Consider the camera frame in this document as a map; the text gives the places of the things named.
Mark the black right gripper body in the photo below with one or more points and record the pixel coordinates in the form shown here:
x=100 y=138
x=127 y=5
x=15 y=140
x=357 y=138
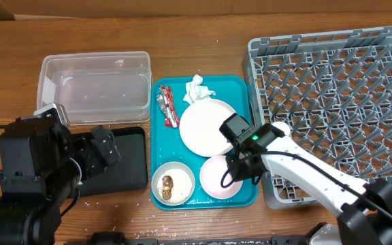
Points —
x=244 y=170

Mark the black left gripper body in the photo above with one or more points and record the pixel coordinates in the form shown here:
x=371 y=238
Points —
x=89 y=162

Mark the pink bowl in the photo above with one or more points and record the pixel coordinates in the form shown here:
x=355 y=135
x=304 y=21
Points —
x=210 y=177

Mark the cream paper cup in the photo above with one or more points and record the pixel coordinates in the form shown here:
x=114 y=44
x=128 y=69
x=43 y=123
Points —
x=283 y=126

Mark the large white plate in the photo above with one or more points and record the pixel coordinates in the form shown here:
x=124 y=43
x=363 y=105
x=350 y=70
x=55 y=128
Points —
x=200 y=127

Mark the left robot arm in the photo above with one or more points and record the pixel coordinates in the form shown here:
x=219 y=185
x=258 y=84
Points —
x=42 y=166

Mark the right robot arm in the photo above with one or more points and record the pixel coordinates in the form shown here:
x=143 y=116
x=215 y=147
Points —
x=363 y=210

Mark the black plastic bin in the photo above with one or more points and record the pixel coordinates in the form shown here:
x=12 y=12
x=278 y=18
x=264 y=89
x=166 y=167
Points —
x=130 y=173

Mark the teal plastic tray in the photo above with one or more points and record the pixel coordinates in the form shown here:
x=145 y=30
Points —
x=167 y=146

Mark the grey bowl with rice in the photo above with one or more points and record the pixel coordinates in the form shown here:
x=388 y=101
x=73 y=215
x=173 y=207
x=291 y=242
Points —
x=183 y=179

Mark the clear plastic bin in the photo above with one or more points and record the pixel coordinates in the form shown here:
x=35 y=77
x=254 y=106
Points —
x=98 y=88

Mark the brown food piece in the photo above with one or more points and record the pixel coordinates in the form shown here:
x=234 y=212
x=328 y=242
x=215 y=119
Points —
x=167 y=187

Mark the crumpled white tissue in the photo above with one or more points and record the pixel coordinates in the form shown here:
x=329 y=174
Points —
x=196 y=91

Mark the red foil wrapper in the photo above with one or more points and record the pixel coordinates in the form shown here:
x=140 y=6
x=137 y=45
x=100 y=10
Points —
x=165 y=100

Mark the grey dish rack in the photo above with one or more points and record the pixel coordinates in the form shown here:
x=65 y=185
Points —
x=334 y=90

